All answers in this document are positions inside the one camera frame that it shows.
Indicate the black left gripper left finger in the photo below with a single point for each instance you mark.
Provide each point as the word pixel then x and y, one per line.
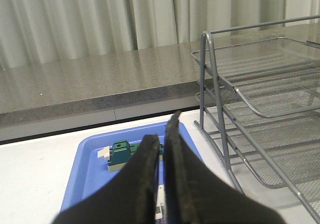
pixel 129 198

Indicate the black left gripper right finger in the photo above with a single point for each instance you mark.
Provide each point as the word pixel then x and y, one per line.
pixel 195 195

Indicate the silver mesh tray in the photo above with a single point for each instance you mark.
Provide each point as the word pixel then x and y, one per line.
pixel 273 77
pixel 291 141
pixel 285 197

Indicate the white circuit breaker block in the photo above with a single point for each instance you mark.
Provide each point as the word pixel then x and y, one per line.
pixel 160 205

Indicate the blue plastic tray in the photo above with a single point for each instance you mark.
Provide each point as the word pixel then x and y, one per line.
pixel 84 180

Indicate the silver mesh bottom tray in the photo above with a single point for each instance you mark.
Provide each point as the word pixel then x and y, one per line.
pixel 285 197

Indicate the grey stone counter ledge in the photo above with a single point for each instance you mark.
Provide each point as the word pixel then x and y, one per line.
pixel 73 93

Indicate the silver mesh top tray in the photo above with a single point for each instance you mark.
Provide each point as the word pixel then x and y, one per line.
pixel 273 77

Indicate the green and beige switch block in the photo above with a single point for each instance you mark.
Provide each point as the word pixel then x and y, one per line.
pixel 120 156

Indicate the grey metal rack frame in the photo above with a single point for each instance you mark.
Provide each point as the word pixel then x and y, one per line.
pixel 210 83

